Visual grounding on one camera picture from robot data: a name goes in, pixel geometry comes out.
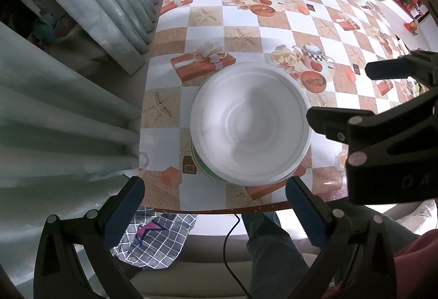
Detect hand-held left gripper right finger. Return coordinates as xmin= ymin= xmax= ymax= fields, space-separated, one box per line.
xmin=286 ymin=176 xmax=399 ymax=299

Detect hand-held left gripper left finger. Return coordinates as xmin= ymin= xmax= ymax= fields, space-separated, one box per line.
xmin=33 ymin=176 xmax=146 ymax=299

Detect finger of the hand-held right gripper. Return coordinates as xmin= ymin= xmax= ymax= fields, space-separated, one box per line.
xmin=306 ymin=85 xmax=438 ymax=164
xmin=364 ymin=50 xmax=438 ymax=88

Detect white foam bowl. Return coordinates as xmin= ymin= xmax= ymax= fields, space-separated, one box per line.
xmin=190 ymin=62 xmax=313 ymax=186

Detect green square plate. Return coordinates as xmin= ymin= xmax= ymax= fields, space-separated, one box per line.
xmin=191 ymin=143 xmax=226 ymax=183

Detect white patterned sofa cover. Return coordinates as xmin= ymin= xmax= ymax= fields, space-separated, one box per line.
xmin=383 ymin=198 xmax=438 ymax=234

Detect person's dark trousers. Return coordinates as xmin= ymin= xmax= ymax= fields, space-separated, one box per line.
xmin=241 ymin=208 xmax=421 ymax=299

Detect grey checked cloth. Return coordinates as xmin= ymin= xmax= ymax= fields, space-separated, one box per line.
xmin=111 ymin=212 xmax=197 ymax=269

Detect person's maroon garment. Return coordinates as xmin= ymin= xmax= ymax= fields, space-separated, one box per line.
xmin=393 ymin=227 xmax=438 ymax=299

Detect checkered printed tablecloth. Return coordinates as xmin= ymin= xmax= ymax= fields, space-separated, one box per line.
xmin=139 ymin=0 xmax=432 ymax=214

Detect teal cloth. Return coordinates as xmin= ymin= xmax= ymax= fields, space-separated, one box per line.
xmin=32 ymin=13 xmax=69 ymax=45

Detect black cable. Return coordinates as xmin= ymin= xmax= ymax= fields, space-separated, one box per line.
xmin=222 ymin=213 xmax=252 ymax=299

